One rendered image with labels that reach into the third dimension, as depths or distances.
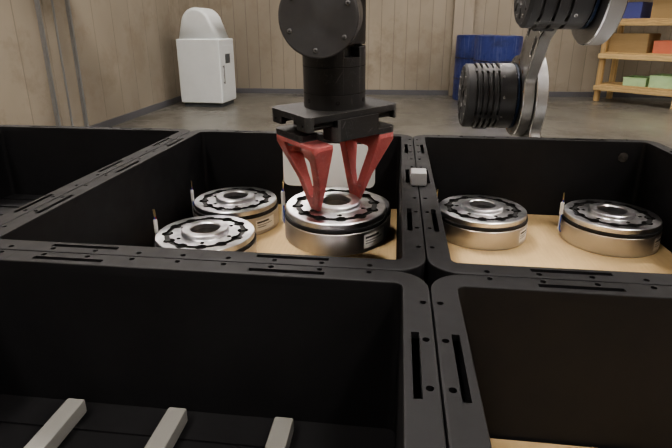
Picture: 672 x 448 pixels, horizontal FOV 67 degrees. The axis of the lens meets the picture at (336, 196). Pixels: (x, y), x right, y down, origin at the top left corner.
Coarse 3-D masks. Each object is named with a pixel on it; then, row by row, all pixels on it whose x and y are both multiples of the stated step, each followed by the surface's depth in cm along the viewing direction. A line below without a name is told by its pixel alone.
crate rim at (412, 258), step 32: (96, 192) 45; (416, 192) 43; (32, 224) 37; (416, 224) 36; (128, 256) 31; (160, 256) 31; (192, 256) 31; (224, 256) 31; (256, 256) 31; (288, 256) 31; (320, 256) 31; (416, 256) 31
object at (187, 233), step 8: (192, 224) 53; (200, 224) 54; (208, 224) 54; (216, 224) 54; (224, 224) 53; (184, 232) 51; (192, 232) 51; (216, 232) 51; (224, 232) 52; (192, 240) 51; (200, 240) 50; (208, 240) 51
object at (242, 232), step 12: (204, 216) 57; (216, 216) 57; (228, 216) 57; (168, 228) 54; (180, 228) 54; (240, 228) 54; (252, 228) 54; (156, 240) 51; (168, 240) 51; (180, 240) 51; (216, 240) 51; (228, 240) 51; (240, 240) 51
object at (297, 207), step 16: (368, 192) 54; (288, 208) 50; (304, 208) 50; (368, 208) 50; (384, 208) 50; (304, 224) 47; (320, 224) 46; (336, 224) 46; (352, 224) 46; (368, 224) 47
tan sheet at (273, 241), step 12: (396, 216) 66; (276, 228) 62; (396, 228) 62; (264, 240) 59; (276, 240) 59; (264, 252) 55; (276, 252) 55; (288, 252) 55; (300, 252) 55; (372, 252) 55; (384, 252) 55
